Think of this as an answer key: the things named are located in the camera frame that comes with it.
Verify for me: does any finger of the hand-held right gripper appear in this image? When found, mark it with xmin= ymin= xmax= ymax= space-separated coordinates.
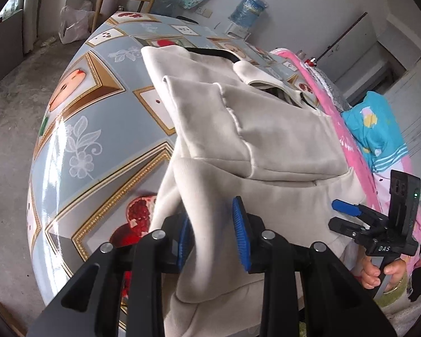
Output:
xmin=328 ymin=217 xmax=368 ymax=238
xmin=331 ymin=199 xmax=364 ymax=217

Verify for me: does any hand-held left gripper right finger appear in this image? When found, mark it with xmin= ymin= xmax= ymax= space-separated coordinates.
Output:
xmin=232 ymin=196 xmax=397 ymax=337

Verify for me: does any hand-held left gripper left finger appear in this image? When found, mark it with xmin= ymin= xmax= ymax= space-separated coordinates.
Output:
xmin=26 ymin=212 xmax=195 ymax=337

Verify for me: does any cream zip jacket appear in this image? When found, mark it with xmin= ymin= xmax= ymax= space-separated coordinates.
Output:
xmin=140 ymin=45 xmax=369 ymax=337

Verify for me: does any person's right hand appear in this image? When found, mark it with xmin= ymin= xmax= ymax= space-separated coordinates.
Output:
xmin=359 ymin=256 xmax=407 ymax=288

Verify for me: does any pink floral blanket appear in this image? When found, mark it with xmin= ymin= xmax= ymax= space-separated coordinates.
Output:
xmin=270 ymin=47 xmax=421 ymax=278

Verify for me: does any blue cartoon pillow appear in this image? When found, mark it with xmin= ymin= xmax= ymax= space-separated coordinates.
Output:
xmin=342 ymin=91 xmax=409 ymax=172

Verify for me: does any grey textured blanket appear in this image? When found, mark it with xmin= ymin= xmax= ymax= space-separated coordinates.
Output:
xmin=314 ymin=65 xmax=349 ymax=111

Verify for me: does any printed plastic tablecloth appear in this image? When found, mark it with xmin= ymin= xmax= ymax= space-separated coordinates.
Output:
xmin=26 ymin=10 xmax=320 ymax=324

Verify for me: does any white cabinet door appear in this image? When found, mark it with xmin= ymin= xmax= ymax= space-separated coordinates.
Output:
xmin=317 ymin=12 xmax=377 ymax=94

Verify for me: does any white water dispenser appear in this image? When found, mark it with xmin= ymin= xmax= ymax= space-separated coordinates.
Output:
xmin=226 ymin=24 xmax=251 ymax=39

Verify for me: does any blue water bottle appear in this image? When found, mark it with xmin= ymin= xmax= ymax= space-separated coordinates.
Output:
xmin=230 ymin=0 xmax=267 ymax=29

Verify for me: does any clear empty water jug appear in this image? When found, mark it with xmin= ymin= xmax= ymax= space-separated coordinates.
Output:
xmin=154 ymin=0 xmax=183 ymax=18

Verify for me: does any clear plastic bag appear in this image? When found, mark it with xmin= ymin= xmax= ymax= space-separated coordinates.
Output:
xmin=58 ymin=0 xmax=95 ymax=44

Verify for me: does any dark grey cabinet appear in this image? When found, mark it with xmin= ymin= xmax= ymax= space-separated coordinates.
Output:
xmin=0 ymin=9 xmax=25 ymax=92

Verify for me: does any grey curtain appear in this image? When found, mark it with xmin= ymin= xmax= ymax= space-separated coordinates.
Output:
xmin=23 ymin=0 xmax=44 ymax=55

